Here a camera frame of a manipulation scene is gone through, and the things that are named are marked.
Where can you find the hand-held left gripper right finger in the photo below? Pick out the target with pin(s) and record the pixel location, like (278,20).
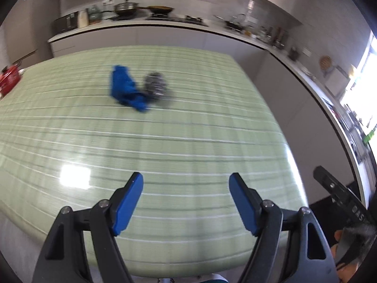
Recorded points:
(243,203)

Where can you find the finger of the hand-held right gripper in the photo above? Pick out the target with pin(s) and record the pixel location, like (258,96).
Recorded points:
(338,196)

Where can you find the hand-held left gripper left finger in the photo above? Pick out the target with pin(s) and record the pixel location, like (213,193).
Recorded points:
(127,206)

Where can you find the blue cloth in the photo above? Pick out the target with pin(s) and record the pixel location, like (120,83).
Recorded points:
(125,90)

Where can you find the steel wool scrubber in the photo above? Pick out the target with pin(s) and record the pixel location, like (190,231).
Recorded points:
(155,84)

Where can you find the person's right hand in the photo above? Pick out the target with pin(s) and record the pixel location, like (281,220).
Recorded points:
(338,236)

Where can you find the green plaid tablecloth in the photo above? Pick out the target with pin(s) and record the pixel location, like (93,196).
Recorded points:
(162,141)

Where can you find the bright window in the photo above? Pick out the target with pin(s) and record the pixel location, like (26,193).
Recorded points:
(363,94)

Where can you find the round wooden trivet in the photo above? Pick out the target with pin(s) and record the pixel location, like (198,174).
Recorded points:
(326,62)

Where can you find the dark knife block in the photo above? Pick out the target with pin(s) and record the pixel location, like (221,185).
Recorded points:
(293,53)

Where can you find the group of bottles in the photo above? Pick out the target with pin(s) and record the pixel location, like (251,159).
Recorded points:
(268,35)

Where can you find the red cooking pot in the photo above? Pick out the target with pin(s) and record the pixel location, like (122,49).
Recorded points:
(8,78)

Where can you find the chrome sink faucet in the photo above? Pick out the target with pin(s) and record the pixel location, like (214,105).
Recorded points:
(241,17)

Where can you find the white plastic jug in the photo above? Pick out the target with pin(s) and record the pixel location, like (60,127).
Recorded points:
(83,18)

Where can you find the black microwave oven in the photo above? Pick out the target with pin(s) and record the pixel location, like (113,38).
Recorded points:
(65,23)

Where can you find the gas stove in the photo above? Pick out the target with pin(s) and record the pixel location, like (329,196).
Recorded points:
(182,20)

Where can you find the wok with glass lid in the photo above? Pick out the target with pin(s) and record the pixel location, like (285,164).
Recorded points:
(126,8)

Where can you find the black frying pan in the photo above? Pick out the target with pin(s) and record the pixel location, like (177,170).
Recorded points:
(160,9)

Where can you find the wall power outlets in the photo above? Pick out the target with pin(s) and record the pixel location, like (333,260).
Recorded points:
(108,3)

